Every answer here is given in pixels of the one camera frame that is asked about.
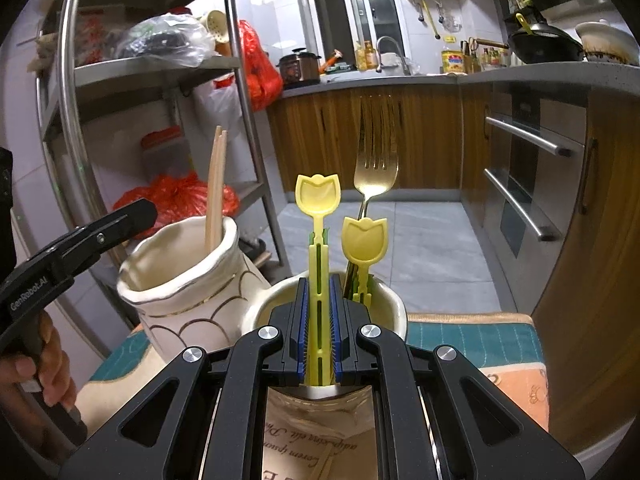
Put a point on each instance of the beige plastic ladle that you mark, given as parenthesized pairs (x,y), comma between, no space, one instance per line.
(217,25)

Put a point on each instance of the person's left hand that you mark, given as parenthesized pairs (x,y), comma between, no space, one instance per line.
(55,365)

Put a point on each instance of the quilted patterned table mat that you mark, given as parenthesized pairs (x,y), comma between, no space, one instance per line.
(475,345)

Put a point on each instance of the yellow tulip plastic clip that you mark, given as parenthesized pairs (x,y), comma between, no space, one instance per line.
(365,240)
(317,200)

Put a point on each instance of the wooden chopstick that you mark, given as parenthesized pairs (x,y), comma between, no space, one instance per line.
(221,185)
(216,185)

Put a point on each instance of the kitchen window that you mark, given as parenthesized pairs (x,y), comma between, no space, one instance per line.
(365,5)

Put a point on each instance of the white plastic bag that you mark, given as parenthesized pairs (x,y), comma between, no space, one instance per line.
(220,110)

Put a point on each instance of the built-in steel oven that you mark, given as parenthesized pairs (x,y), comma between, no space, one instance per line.
(520,185)

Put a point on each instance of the white floral ceramic utensil holder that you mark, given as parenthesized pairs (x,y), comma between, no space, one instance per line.
(180,285)

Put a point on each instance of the white casserole pot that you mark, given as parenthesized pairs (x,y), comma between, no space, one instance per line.
(607,42)

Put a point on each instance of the black wok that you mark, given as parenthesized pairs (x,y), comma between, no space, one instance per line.
(545,45)

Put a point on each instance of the plastic container with red lid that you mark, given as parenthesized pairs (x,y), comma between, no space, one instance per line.
(165,152)

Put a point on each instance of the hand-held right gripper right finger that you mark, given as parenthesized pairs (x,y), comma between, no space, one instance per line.
(334,350)

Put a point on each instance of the steel shelf rack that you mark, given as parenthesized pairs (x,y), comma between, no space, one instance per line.
(100,75)

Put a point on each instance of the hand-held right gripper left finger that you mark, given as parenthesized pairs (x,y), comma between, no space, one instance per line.
(302,350)

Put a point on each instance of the gold fork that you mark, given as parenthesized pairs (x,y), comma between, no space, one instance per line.
(375,175)

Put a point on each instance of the crumpled red plastic bag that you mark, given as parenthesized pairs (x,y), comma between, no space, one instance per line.
(170,192)

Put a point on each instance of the yellow cooking oil bottle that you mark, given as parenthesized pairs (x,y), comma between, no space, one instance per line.
(452,62)

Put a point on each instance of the wooden base cabinets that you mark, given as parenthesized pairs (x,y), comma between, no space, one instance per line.
(430,135)

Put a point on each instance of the hanging red plastic bag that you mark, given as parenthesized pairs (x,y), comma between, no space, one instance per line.
(260,75)

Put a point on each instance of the clear plastic bag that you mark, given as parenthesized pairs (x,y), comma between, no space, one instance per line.
(165,40)

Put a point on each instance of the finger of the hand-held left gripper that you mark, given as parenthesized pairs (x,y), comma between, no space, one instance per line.
(120,222)

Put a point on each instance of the steel kitchen faucet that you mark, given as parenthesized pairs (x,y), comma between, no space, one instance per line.
(397,52)

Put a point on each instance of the amber bottles by sink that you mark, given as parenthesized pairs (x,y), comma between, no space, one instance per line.
(366,57)

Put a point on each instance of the dark red rice cooker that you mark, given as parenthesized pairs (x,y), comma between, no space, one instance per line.
(300,67)

